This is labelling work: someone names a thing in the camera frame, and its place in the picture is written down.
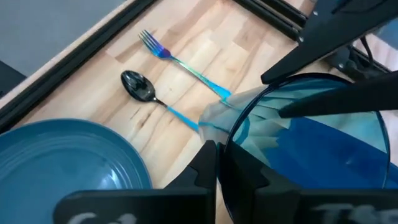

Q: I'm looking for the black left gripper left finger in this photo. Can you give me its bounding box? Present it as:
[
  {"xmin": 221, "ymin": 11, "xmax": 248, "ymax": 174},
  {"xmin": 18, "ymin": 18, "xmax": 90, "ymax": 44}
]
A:
[{"xmin": 52, "ymin": 139, "xmax": 218, "ymax": 224}]

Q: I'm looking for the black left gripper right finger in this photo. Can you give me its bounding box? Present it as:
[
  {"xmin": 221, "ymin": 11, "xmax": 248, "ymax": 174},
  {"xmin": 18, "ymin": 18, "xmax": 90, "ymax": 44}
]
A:
[{"xmin": 217, "ymin": 142, "xmax": 398, "ymax": 224}]

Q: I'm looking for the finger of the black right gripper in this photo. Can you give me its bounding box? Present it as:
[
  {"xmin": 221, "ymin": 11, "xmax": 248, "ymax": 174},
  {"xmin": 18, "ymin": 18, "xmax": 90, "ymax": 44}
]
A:
[
  {"xmin": 277, "ymin": 70, "xmax": 398, "ymax": 119},
  {"xmin": 260, "ymin": 0, "xmax": 398, "ymax": 85}
]

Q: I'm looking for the clear blue faceted cup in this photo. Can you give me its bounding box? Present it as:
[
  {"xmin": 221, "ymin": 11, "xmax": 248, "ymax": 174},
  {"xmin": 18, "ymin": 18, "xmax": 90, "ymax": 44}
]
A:
[{"xmin": 198, "ymin": 73, "xmax": 398, "ymax": 218}]

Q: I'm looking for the teal ceramic plate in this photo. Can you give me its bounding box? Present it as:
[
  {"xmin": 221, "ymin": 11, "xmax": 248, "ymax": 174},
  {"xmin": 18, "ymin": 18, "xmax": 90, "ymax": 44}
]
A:
[{"xmin": 0, "ymin": 118, "xmax": 153, "ymax": 224}]

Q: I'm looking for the black spoon with blue handle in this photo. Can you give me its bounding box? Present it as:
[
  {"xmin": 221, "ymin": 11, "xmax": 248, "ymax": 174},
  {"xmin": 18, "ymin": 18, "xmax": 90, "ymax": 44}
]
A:
[{"xmin": 120, "ymin": 70, "xmax": 200, "ymax": 132}]

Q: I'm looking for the iridescent blue fork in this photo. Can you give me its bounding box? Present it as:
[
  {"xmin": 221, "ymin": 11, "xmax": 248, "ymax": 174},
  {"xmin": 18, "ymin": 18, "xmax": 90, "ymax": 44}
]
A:
[{"xmin": 139, "ymin": 29, "xmax": 233, "ymax": 105}]

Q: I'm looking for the black aluminium table frame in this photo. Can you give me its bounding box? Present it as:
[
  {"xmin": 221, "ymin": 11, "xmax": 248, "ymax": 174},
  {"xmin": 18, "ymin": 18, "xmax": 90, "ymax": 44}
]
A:
[{"xmin": 0, "ymin": 0, "xmax": 398, "ymax": 134}]

